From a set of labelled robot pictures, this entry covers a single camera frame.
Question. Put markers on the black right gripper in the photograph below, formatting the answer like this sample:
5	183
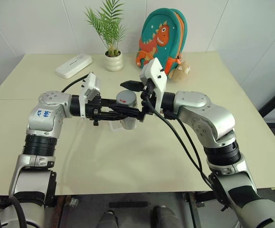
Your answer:
148	104

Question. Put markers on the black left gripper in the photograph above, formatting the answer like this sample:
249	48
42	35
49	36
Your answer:
97	111

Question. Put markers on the grey jar lid red arrow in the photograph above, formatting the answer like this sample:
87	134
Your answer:
126	97

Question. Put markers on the grey metal can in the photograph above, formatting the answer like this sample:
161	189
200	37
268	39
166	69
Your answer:
129	125

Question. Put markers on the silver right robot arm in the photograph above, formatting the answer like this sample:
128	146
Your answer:
211	118

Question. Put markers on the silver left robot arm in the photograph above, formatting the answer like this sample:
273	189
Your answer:
44	118

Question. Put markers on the clear plastic box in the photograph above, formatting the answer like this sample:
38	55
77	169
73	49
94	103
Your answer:
116	127

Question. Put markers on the white ribbed plant pot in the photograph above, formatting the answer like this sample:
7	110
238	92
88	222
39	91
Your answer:
113	62

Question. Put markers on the brown plush toy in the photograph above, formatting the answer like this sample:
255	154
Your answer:
181	71

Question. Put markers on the white rectangular case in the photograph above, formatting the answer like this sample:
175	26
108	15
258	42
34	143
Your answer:
73	65

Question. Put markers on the teal dinosaur backpack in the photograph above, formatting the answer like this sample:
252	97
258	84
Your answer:
161	40

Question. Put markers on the green potted palm plant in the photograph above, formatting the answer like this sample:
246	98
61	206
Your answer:
107	26

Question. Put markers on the black flat bar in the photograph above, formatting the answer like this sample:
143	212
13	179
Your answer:
128	205

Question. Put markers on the dark rounded grey shape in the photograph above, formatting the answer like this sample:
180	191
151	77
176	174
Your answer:
164	217
107	219

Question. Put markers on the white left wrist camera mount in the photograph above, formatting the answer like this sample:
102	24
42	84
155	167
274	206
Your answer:
91	86

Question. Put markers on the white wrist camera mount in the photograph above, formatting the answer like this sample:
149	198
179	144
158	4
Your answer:
157	71
91	86

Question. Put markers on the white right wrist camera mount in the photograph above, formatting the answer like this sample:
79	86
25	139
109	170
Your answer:
157	71

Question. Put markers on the black table frame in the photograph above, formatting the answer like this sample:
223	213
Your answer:
195	204

